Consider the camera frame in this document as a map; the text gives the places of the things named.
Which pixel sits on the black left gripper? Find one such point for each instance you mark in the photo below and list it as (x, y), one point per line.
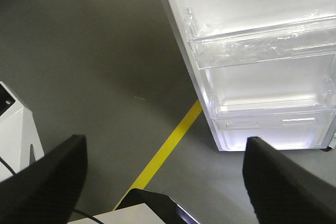
(143, 206)

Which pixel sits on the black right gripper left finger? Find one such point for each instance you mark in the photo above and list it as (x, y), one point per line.
(48, 190)

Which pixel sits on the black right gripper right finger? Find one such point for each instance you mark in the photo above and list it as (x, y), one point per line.
(281, 191)

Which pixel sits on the fridge door white inside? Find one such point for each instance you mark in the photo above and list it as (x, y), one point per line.
(262, 68)

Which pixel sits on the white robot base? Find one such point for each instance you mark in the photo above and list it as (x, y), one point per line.
(19, 135)

